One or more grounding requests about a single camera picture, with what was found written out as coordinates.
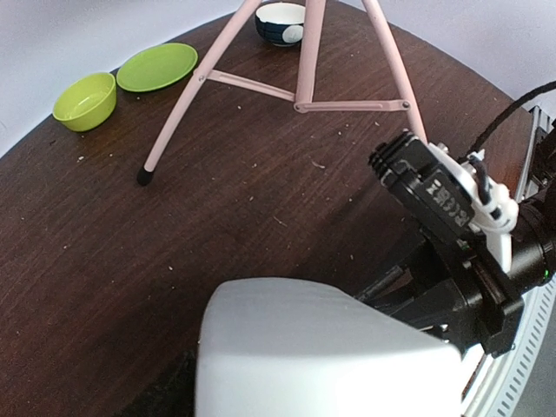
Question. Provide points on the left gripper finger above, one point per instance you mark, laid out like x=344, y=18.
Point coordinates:
x=172, y=393

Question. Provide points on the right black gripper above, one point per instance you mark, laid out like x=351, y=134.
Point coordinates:
x=459, y=294

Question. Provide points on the white metronome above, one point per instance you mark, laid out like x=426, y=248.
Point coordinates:
x=285, y=347

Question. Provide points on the pink music stand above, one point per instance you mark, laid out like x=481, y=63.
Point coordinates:
x=303, y=97

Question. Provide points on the small lime green bowl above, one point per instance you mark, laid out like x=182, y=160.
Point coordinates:
x=87, y=103

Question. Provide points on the white and navy bowl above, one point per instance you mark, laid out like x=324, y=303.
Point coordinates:
x=281, y=24

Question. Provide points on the green plate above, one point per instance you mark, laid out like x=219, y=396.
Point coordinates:
x=157, y=67

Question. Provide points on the aluminium front rail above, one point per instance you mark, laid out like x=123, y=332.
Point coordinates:
x=495, y=385

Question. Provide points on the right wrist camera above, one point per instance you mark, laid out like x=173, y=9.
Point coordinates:
x=450, y=199

